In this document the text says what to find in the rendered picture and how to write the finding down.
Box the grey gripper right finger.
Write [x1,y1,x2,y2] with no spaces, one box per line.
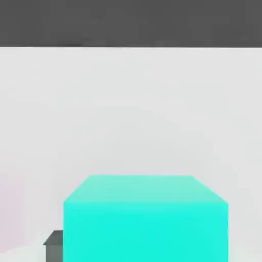
[228,243,262,262]

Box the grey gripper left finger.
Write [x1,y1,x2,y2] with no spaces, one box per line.
[4,230,64,262]

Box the small cyan cube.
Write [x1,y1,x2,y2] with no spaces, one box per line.
[62,174,229,262]

